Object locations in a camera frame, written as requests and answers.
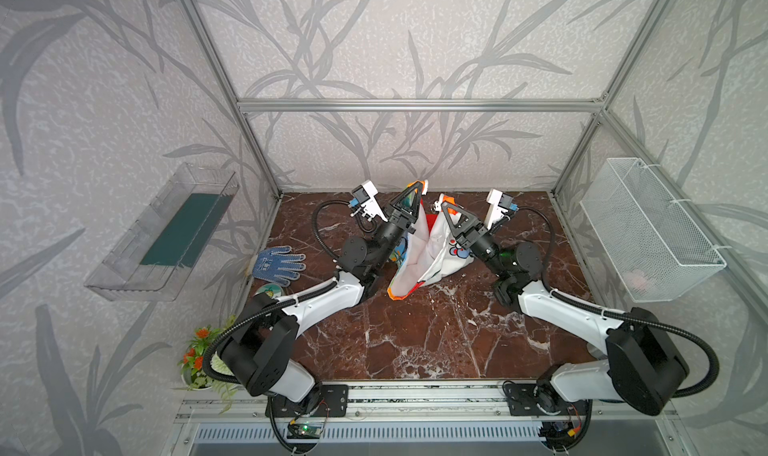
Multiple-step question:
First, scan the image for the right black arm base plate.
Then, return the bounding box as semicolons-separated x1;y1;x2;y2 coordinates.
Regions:
501;380;592;417

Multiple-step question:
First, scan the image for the white wire mesh basket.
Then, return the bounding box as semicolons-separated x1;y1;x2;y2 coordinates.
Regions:
580;157;727;303

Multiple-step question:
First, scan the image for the white red rainbow jacket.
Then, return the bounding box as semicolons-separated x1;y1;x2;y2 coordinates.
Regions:
387;193;474;301

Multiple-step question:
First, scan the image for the pink object in basket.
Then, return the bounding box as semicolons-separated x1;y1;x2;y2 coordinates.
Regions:
623;269;655;299

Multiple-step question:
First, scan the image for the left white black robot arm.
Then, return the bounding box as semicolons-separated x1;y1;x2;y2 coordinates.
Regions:
201;180;428;412

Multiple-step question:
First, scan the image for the potted artificial flower plant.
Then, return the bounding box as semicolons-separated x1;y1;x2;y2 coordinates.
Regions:
178;316;237;414

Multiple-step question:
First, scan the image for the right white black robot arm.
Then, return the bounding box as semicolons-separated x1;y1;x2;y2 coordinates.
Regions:
440;197;720;416

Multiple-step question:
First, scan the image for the aluminium cage frame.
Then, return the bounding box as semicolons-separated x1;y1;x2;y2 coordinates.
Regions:
167;0;768;325

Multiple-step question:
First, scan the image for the blue dotted work glove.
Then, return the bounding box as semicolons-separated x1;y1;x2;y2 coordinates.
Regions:
247;246;306;287

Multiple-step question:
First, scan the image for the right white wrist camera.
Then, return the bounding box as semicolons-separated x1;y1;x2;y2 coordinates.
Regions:
484;189;518;230

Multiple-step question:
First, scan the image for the green round tape roll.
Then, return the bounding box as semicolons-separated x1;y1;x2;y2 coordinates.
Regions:
255;283;283;299

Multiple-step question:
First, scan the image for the aluminium front rail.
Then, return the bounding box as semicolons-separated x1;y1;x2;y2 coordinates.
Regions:
173;380;679;424

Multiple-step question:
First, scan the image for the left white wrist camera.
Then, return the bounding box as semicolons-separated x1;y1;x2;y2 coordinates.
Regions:
348;180;388;222

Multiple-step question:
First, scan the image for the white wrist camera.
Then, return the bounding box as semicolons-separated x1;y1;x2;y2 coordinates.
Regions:
484;189;518;230
348;180;388;222

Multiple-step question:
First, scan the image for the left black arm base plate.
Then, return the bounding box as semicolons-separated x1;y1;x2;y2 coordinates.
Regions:
266;384;350;418

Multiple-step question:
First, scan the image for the clear plastic wall shelf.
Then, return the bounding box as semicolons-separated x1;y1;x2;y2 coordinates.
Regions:
84;163;240;302

